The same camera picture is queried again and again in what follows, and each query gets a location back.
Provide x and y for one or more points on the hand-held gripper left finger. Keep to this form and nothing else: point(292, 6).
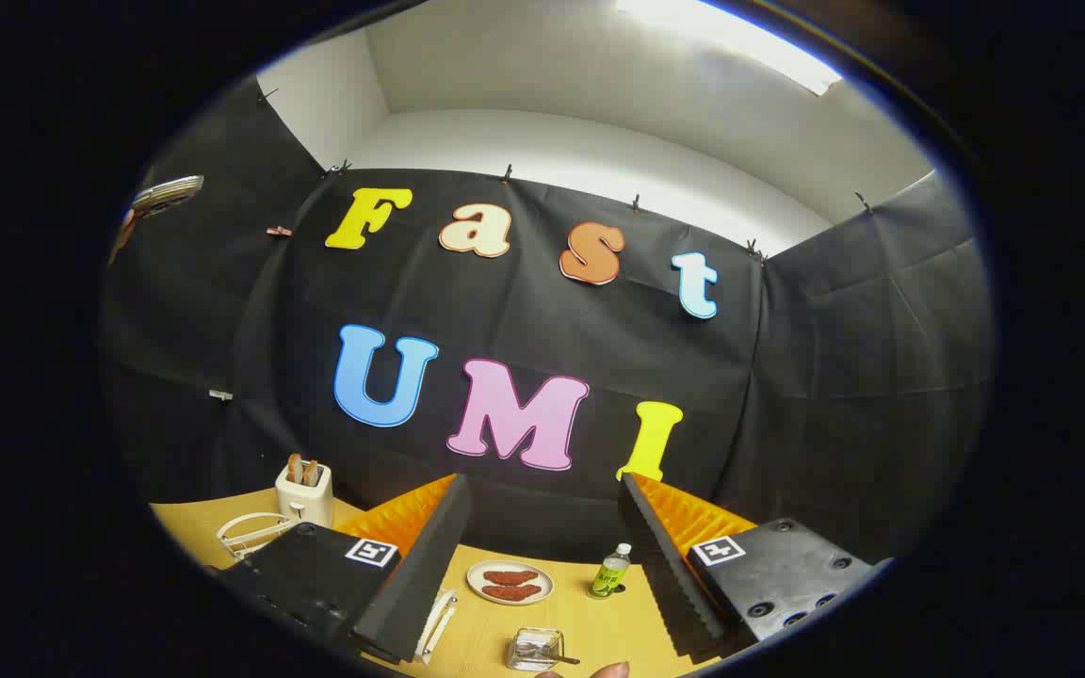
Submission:
point(420, 574)

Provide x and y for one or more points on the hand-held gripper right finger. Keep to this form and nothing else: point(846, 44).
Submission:
point(674, 574)

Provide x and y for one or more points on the white round plate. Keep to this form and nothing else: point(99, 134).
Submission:
point(475, 582)

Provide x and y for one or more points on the green label drink bottle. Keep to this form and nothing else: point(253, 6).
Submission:
point(610, 574)

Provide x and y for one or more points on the red meat piece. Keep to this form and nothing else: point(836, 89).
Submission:
point(511, 592)
point(510, 576)

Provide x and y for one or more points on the white toaster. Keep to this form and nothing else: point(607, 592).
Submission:
point(302, 501)

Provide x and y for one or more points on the toasted bread slice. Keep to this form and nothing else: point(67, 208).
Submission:
point(294, 468)
point(311, 473)

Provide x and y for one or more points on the black backdrop cloth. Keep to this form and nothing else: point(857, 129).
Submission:
point(787, 377)

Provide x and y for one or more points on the grey ribbed disc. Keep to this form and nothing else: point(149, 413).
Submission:
point(169, 194)

